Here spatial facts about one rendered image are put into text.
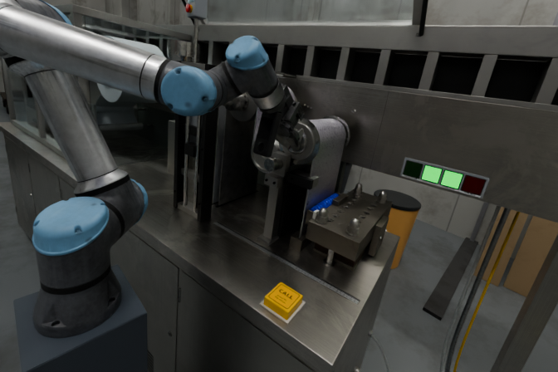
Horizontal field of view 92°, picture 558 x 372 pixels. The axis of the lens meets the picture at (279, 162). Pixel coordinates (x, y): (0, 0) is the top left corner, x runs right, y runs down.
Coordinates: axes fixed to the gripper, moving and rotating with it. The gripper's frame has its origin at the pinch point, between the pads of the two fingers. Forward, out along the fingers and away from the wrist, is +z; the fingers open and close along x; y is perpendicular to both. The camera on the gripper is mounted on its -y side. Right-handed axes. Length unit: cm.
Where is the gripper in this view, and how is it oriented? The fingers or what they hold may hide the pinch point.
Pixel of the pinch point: (291, 149)
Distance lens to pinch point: 79.9
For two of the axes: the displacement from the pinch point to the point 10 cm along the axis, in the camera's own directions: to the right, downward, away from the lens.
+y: 4.7, -8.3, 3.0
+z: 3.5, 4.8, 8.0
